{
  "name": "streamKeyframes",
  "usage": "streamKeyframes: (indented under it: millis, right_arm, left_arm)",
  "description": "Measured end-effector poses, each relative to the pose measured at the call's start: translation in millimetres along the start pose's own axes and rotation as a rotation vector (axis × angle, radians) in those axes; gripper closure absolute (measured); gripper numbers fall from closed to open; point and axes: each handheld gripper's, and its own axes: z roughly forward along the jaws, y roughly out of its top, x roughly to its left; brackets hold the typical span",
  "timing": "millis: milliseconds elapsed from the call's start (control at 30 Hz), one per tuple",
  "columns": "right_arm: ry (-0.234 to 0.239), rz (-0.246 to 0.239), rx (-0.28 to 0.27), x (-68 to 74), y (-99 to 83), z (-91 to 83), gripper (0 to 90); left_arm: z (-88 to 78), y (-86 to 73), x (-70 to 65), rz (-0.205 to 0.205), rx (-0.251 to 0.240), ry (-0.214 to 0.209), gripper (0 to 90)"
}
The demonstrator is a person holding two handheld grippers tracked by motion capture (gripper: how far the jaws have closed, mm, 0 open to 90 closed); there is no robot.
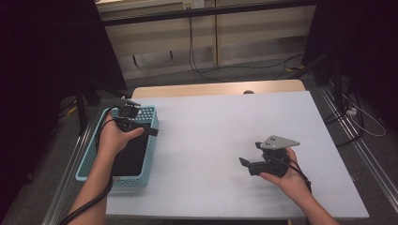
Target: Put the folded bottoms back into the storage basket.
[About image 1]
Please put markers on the aluminium floor rail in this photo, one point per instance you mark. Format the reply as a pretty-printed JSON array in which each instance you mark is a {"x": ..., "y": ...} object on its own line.
[
  {"x": 67, "y": 178},
  {"x": 369, "y": 156}
]

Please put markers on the white wall socket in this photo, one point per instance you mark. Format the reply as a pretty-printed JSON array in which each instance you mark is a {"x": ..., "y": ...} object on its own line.
[{"x": 194, "y": 3}]

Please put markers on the light blue plastic basket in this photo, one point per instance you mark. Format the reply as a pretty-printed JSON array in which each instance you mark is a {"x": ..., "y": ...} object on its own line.
[{"x": 87, "y": 162}]

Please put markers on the person's left hand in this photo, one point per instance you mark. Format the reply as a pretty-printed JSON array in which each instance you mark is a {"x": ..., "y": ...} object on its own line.
[{"x": 114, "y": 140}]

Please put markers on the light wooden table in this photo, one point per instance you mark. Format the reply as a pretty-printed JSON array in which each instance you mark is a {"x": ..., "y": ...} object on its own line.
[{"x": 203, "y": 89}]

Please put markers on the yellow floor tape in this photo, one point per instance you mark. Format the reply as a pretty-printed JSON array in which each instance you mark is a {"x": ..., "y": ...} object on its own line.
[{"x": 72, "y": 110}]

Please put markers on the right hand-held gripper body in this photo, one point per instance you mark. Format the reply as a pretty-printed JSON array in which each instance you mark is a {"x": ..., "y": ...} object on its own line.
[{"x": 273, "y": 164}]

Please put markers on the black curtain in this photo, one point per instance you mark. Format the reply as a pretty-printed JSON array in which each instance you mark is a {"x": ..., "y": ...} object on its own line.
[
  {"x": 47, "y": 62},
  {"x": 369, "y": 47}
]

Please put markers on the person's right hand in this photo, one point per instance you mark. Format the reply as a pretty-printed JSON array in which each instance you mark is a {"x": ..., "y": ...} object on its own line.
[{"x": 291, "y": 184}]

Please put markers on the black crossbar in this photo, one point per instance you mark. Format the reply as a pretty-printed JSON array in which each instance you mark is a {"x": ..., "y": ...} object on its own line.
[{"x": 200, "y": 12}]

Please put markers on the beige cabinet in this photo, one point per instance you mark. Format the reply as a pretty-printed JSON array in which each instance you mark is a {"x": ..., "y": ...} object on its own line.
[{"x": 250, "y": 31}]

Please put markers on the round table grommet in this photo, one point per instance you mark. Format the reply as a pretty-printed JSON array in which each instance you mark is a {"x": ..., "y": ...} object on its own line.
[{"x": 248, "y": 92}]

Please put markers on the black shorts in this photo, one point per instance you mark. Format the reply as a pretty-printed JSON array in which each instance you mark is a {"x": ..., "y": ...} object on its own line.
[{"x": 131, "y": 156}]

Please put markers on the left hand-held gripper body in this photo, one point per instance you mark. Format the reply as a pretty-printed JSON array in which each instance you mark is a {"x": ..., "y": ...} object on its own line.
[{"x": 128, "y": 120}]

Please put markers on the black metal stand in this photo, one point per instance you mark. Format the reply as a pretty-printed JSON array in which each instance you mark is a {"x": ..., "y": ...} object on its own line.
[
  {"x": 338, "y": 84},
  {"x": 82, "y": 112}
]

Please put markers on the white power plug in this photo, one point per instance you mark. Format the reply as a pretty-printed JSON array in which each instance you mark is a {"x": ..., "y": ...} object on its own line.
[{"x": 352, "y": 111}]

